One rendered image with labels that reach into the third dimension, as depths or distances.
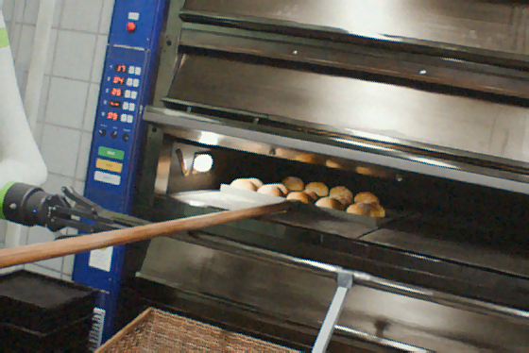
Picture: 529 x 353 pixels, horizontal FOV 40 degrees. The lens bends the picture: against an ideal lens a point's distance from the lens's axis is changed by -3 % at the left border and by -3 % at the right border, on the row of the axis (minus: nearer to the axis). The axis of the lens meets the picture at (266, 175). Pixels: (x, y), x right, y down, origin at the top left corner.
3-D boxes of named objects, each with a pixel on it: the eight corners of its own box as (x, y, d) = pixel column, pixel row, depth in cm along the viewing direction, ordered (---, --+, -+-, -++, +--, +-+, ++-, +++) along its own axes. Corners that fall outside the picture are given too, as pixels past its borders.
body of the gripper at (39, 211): (49, 188, 163) (82, 196, 160) (43, 225, 164) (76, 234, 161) (27, 189, 156) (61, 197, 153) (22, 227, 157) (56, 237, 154)
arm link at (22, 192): (-4, 224, 157) (2, 182, 157) (31, 220, 168) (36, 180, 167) (18, 229, 155) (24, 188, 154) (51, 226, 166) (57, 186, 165)
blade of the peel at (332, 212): (375, 226, 234) (377, 218, 234) (220, 192, 254) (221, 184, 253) (397, 217, 268) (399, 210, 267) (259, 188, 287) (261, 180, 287)
